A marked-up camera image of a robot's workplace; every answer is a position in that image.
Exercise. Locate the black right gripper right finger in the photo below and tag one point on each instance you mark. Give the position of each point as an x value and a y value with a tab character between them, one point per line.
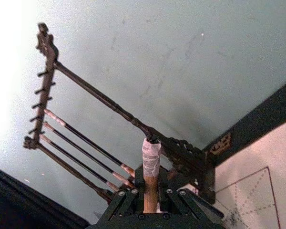
181	200

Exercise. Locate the steel bar with copper ends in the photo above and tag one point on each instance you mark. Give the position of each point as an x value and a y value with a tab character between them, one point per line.
90	143
85	155
74	159

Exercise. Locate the black rack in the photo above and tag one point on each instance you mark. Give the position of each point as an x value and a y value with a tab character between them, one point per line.
105	100

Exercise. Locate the white sheet with drawn lines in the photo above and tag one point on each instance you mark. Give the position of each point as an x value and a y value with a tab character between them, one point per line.
252	171

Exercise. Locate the black table cloth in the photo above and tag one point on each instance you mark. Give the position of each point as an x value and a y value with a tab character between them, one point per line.
21	202

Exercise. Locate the steel bar with white label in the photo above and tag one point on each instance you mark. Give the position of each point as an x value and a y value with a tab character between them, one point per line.
150	190

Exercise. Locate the dark border strip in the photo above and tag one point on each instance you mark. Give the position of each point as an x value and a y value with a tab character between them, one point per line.
257	119

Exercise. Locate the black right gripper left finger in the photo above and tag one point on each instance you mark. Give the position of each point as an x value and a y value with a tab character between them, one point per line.
126	200

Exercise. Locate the small gold label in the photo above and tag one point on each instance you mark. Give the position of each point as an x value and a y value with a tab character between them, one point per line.
220	143

